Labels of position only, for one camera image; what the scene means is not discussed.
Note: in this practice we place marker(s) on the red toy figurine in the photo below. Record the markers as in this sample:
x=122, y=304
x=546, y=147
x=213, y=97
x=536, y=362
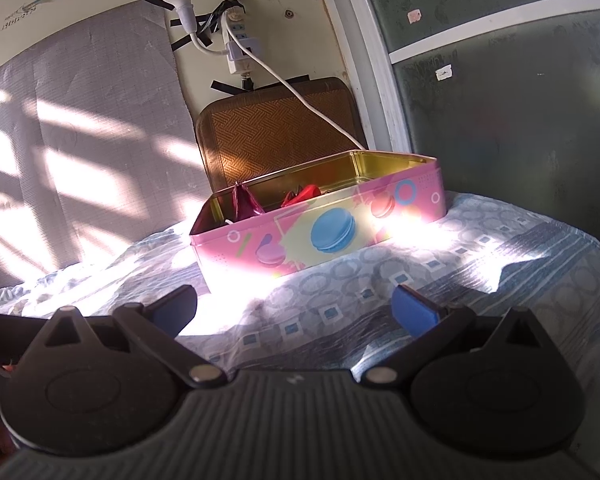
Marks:
x=302, y=195

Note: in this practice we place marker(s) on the white window frame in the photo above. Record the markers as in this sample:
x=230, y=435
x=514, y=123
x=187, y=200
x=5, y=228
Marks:
x=375, y=60

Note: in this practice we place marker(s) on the pink macaron print tin box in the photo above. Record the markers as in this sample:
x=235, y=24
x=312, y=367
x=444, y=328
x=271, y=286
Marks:
x=300, y=245

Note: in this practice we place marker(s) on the magenta wallet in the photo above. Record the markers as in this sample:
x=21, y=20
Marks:
x=245, y=205

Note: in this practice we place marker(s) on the pink paper sticker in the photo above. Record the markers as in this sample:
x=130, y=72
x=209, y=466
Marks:
x=415, y=16

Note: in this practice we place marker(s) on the blue patterned bedsheet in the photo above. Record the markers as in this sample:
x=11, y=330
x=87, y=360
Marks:
x=505, y=260

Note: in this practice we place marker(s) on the grey padded headboard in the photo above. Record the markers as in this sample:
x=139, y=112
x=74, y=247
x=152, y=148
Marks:
x=105, y=110

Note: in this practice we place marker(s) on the white power strip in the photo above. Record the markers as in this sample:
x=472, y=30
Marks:
x=240, y=45

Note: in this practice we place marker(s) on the black tape strip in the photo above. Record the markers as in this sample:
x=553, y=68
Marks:
x=227, y=87
x=295, y=79
x=155, y=0
x=185, y=44

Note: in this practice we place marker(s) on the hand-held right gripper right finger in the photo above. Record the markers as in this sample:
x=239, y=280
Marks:
x=412, y=312

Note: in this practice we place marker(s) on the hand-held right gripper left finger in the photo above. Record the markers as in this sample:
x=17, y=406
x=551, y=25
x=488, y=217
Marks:
x=172, y=310

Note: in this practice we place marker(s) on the white paper sticker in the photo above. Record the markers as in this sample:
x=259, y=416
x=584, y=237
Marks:
x=444, y=72

